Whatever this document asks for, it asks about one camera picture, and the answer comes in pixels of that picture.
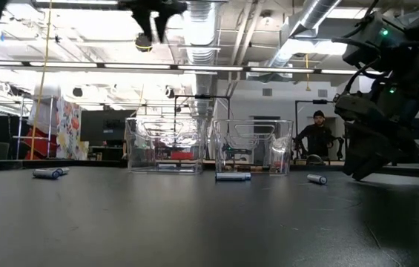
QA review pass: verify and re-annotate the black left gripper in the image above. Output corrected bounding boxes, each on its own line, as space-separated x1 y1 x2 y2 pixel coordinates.
118 0 188 42

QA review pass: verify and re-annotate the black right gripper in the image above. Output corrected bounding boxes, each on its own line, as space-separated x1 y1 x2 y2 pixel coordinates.
343 73 419 182

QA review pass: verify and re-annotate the clear plastic bin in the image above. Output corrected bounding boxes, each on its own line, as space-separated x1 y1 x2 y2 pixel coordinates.
124 116 207 174
211 118 294 176

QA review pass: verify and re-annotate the black round ceiling device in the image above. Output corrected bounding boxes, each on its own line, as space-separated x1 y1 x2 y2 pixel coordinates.
134 35 154 53

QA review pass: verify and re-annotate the linear ceiling light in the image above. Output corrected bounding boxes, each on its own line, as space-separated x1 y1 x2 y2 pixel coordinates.
249 67 316 74
104 63 172 70
29 62 99 68
320 69 358 75
177 65 245 72

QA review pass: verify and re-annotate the person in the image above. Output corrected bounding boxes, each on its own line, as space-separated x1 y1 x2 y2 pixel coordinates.
294 110 343 160

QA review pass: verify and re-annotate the black computer monitor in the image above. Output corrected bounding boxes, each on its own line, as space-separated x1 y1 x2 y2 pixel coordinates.
79 110 136 142

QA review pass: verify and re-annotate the round ceiling smoke detector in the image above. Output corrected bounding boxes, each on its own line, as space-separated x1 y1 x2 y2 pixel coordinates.
260 10 274 26

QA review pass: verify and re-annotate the floral patterned curtain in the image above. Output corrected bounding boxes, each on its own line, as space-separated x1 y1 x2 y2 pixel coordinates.
56 96 90 161

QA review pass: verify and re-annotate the red plastic bin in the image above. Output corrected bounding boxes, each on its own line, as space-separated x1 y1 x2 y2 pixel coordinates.
170 151 195 161

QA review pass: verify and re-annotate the red board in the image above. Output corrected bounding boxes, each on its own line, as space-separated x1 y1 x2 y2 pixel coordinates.
23 128 59 160

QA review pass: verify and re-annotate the metal rack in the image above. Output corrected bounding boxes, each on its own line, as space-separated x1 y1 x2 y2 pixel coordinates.
12 95 55 160

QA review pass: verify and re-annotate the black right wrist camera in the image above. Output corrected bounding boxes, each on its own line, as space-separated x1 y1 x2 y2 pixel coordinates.
334 91 384 125

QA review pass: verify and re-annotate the flexible ribbed silver duct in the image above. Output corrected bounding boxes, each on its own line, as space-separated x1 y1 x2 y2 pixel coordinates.
178 0 220 66

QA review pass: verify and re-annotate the black gantry frame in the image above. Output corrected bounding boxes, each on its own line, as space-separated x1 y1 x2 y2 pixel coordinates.
294 99 338 123

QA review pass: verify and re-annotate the smooth spiral silver duct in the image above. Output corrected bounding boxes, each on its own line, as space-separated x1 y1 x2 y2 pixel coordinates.
266 0 343 67

